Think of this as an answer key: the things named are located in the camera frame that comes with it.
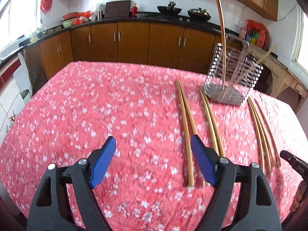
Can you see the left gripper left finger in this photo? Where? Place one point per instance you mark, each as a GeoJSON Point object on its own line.
{"type": "Point", "coordinates": [50, 209]}

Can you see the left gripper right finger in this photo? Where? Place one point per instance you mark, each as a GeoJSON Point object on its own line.
{"type": "Point", "coordinates": [256, 208]}

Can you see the wooden chopstick seven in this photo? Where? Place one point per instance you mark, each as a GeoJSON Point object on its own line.
{"type": "Point", "coordinates": [263, 150]}

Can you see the wooden chopstick six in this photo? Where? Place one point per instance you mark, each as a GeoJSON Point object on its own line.
{"type": "Point", "coordinates": [219, 140]}

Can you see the wooden chopstick three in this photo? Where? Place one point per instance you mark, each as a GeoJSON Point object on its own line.
{"type": "Point", "coordinates": [187, 138]}

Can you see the wooden chopstick four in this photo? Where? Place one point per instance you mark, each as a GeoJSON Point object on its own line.
{"type": "Point", "coordinates": [189, 115]}

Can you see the wooden chopstick five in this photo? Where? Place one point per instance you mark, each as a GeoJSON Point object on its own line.
{"type": "Point", "coordinates": [209, 120]}

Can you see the wooden chopstick one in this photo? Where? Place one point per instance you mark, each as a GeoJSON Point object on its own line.
{"type": "Point", "coordinates": [223, 40]}

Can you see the wooden chopstick two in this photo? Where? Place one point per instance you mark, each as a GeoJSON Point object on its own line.
{"type": "Point", "coordinates": [262, 59]}

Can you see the brown lower kitchen cabinets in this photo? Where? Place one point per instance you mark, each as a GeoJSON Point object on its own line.
{"type": "Point", "coordinates": [136, 42]}

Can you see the person hand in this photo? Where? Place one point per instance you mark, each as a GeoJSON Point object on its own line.
{"type": "Point", "coordinates": [297, 203]}

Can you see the wooden chopstick eight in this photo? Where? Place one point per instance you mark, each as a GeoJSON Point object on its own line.
{"type": "Point", "coordinates": [277, 157]}

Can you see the cream wooden side table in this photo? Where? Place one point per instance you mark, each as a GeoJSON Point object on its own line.
{"type": "Point", "coordinates": [279, 82]}

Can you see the red floral tablecloth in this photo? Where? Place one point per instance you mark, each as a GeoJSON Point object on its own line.
{"type": "Point", "coordinates": [146, 184]}

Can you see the colourful items on side table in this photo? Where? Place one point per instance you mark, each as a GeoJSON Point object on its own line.
{"type": "Point", "coordinates": [256, 34]}

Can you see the black lidded wok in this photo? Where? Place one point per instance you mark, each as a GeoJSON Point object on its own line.
{"type": "Point", "coordinates": [199, 14]}

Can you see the green basin with red items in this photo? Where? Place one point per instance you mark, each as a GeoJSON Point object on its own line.
{"type": "Point", "coordinates": [77, 18]}

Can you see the red plastic bag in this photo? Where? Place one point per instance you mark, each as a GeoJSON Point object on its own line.
{"type": "Point", "coordinates": [46, 5]}

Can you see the dark cutting board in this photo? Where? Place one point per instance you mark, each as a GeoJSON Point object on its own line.
{"type": "Point", "coordinates": [117, 9]}

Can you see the red bottle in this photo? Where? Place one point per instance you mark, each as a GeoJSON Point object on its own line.
{"type": "Point", "coordinates": [134, 10]}

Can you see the metal wire utensil holder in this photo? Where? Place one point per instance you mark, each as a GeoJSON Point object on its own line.
{"type": "Point", "coordinates": [238, 61]}

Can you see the black wok with handle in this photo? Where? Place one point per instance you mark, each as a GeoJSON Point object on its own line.
{"type": "Point", "coordinates": [169, 10]}

